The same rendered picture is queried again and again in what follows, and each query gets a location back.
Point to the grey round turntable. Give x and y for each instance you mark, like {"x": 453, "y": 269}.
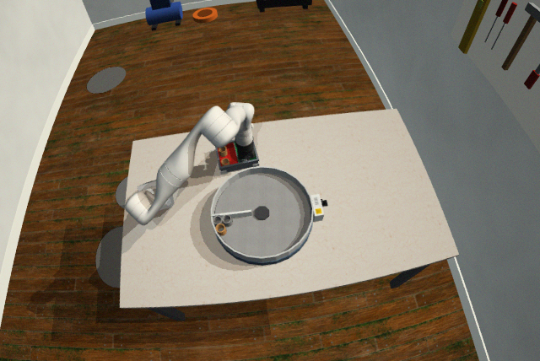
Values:
{"x": 271, "y": 211}

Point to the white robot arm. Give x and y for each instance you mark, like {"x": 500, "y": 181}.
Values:
{"x": 218, "y": 128}

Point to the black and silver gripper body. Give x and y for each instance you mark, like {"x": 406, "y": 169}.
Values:
{"x": 245, "y": 147}

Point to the grey crate with red and green compartments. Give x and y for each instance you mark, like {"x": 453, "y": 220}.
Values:
{"x": 232, "y": 153}

